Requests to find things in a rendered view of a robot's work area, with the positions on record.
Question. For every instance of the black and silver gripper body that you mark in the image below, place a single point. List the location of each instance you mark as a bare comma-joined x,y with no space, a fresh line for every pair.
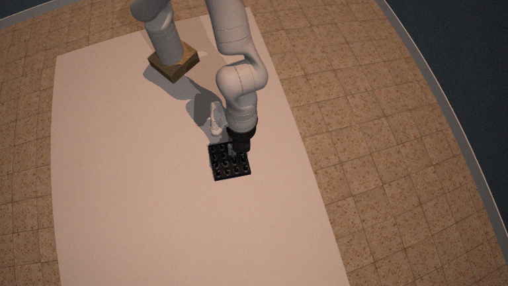
240,131

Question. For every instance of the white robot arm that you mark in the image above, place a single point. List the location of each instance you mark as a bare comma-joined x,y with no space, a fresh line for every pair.
237,82

